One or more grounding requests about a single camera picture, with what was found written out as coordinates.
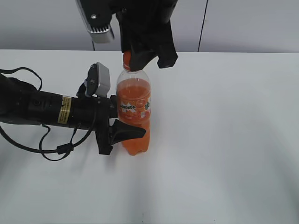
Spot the orange soda bottle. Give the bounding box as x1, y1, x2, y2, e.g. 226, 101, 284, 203
116, 50, 152, 156

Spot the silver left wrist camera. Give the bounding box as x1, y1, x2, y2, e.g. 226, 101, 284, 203
84, 62, 111, 97

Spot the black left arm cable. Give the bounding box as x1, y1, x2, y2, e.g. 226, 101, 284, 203
0, 67, 98, 161

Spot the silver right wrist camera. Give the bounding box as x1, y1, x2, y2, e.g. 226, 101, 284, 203
76, 0, 114, 44

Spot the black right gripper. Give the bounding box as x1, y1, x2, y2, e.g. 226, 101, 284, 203
109, 0, 178, 71

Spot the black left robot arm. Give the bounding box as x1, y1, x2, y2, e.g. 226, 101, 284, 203
0, 70, 146, 158

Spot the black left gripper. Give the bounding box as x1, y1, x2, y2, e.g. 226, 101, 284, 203
70, 95, 146, 155

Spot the orange bottle cap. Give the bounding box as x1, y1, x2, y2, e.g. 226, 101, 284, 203
123, 50, 131, 71

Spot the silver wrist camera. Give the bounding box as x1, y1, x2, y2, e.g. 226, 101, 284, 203
76, 0, 114, 44
84, 62, 111, 97

